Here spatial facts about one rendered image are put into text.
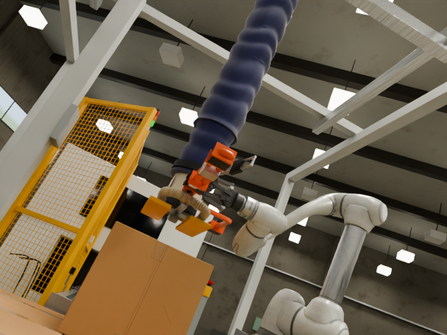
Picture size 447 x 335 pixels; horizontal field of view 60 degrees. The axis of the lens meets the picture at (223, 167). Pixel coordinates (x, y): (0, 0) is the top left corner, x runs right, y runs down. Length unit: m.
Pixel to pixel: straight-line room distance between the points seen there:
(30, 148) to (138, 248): 1.68
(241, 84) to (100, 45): 1.60
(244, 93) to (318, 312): 1.08
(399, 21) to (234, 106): 1.45
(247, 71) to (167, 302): 1.19
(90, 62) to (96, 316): 2.20
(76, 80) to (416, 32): 2.43
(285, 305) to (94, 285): 0.89
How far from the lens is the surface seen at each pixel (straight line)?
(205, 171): 1.35
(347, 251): 1.91
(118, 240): 1.45
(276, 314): 1.91
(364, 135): 4.34
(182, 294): 1.46
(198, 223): 1.65
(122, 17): 3.48
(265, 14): 2.29
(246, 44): 2.15
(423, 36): 3.04
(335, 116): 4.13
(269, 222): 1.60
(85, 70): 3.19
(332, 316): 1.82
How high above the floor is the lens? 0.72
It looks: 22 degrees up
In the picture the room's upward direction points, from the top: 24 degrees clockwise
